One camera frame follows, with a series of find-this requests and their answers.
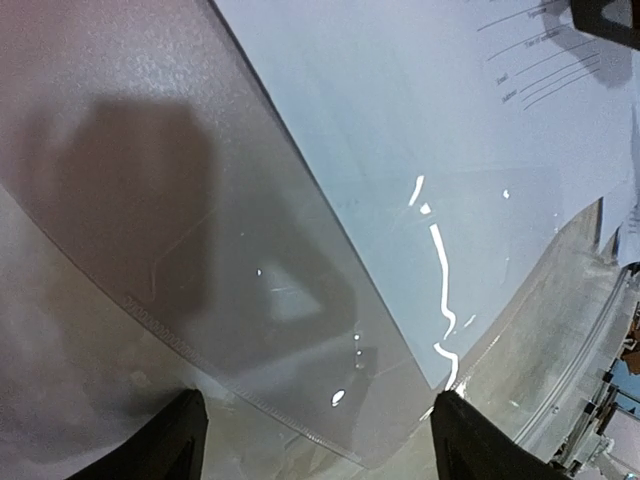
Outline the aluminium front rail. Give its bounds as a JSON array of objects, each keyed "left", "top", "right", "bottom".
[{"left": 509, "top": 269, "right": 640, "bottom": 480}]

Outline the white form sheet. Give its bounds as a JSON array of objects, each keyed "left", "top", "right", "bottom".
[{"left": 217, "top": 1, "right": 635, "bottom": 387}]

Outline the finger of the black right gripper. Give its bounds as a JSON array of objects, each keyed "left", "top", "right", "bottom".
[{"left": 569, "top": 0, "right": 639, "bottom": 48}]

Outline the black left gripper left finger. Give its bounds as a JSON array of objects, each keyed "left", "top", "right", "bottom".
[{"left": 71, "top": 389, "right": 209, "bottom": 480}]

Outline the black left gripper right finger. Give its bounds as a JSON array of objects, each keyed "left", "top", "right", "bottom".
[{"left": 431, "top": 391, "right": 565, "bottom": 480}]

